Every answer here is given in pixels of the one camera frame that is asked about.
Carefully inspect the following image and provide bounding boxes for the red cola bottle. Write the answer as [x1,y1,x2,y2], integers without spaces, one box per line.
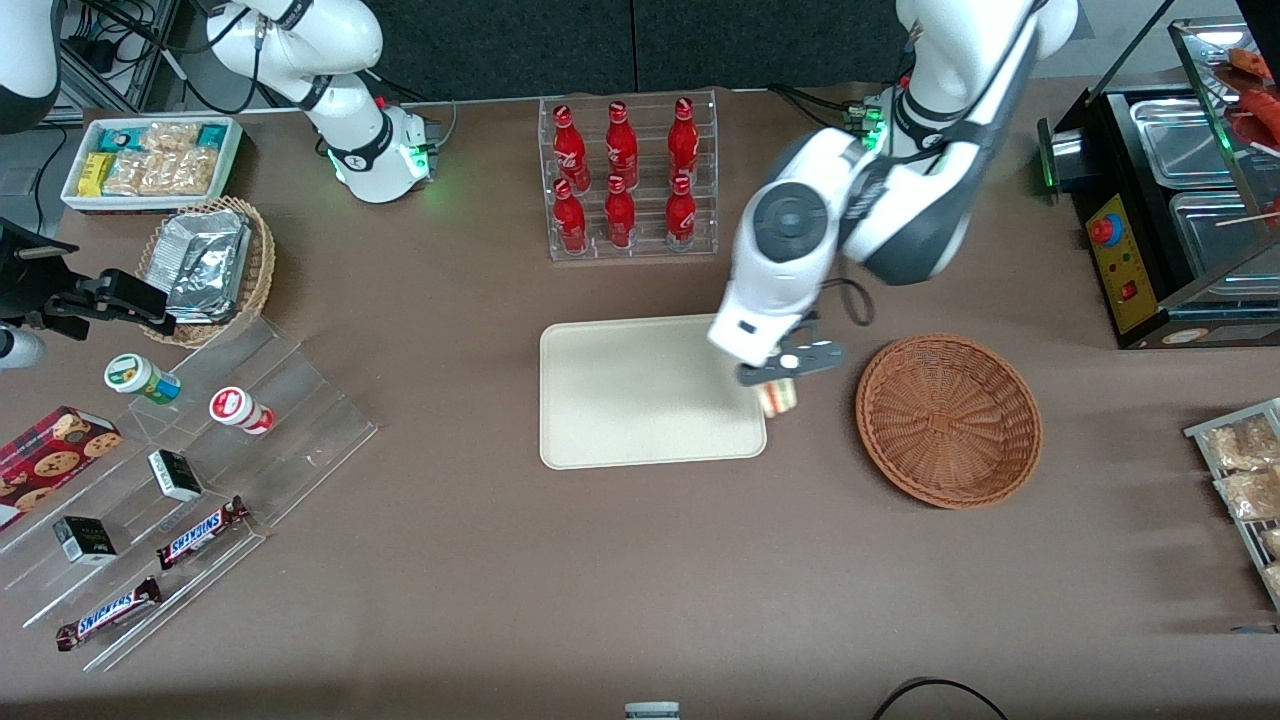
[668,96,700,187]
[553,178,588,254]
[553,104,591,191]
[665,175,698,251]
[605,100,639,189]
[604,175,637,249]

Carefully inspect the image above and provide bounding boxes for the silver foil packet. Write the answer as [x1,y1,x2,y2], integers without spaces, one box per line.
[163,210,251,324]

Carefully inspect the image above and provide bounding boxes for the aluminium frame shelf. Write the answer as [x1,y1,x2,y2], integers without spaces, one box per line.
[58,0,183,113]

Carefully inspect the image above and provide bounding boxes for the red cookie box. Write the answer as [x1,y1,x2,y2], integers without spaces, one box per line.
[0,405,123,531]

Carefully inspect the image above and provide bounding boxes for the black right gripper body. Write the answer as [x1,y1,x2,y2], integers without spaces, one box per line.
[0,222,79,326]

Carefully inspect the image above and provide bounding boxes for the black left base cables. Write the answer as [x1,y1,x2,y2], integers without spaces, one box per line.
[770,85,866,136]

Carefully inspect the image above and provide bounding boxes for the clear acrylic stepped display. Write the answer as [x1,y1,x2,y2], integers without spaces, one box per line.
[0,318,379,673]

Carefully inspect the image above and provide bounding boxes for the clear cracker bag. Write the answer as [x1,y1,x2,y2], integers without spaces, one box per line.
[104,150,218,197]
[138,122,201,157]

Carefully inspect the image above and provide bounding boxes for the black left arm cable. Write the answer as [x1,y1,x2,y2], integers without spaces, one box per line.
[818,278,877,329]

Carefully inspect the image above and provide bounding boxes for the black food warmer machine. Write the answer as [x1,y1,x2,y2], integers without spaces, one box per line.
[1037,15,1280,351]

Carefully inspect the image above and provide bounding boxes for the light tan wicker basket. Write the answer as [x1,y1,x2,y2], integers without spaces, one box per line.
[137,197,276,348]

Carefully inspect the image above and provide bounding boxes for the round brown wicker basket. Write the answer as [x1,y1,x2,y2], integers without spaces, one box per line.
[855,333,1043,510]

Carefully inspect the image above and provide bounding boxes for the small black box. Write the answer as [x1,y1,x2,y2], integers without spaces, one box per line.
[148,449,204,502]
[52,516,118,566]

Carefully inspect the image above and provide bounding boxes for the Snickers chocolate bar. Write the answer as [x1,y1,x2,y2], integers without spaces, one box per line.
[55,577,163,652]
[156,496,251,571]

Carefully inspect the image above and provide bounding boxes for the red-lid white cup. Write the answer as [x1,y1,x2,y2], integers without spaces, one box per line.
[209,386,275,435]

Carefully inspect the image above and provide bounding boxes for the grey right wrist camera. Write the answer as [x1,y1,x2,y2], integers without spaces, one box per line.
[0,328,46,369]

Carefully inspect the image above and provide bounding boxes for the cream plastic tray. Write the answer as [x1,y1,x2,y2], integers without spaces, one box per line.
[539,312,768,471]

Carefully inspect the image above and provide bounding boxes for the clear acrylic bottle rack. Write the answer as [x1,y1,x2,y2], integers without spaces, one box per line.
[538,90,719,263]

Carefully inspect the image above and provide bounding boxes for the green-lid white cup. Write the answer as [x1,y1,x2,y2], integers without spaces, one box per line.
[104,353,183,406]

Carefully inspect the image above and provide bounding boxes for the black looped cable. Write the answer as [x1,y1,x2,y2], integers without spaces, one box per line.
[870,678,1011,720]

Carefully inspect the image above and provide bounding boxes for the white plastic bin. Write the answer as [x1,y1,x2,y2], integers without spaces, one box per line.
[60,117,244,216]

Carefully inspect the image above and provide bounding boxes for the grey wire rack tray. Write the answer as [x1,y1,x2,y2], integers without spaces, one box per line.
[1184,398,1280,611]

